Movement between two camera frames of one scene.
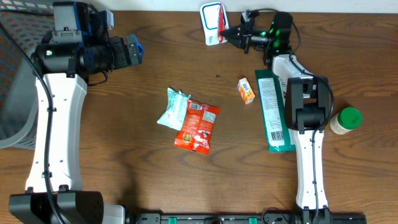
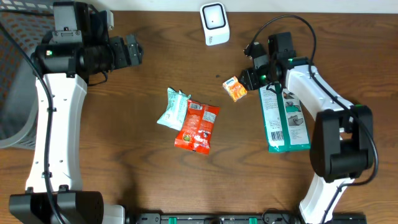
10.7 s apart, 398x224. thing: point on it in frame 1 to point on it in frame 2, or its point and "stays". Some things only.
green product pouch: [272, 98] stays
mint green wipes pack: [175, 114] stays
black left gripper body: [119, 59] stays
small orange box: [245, 91] to [235, 88]
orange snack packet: [196, 130] stays
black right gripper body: [253, 37] to [260, 76]
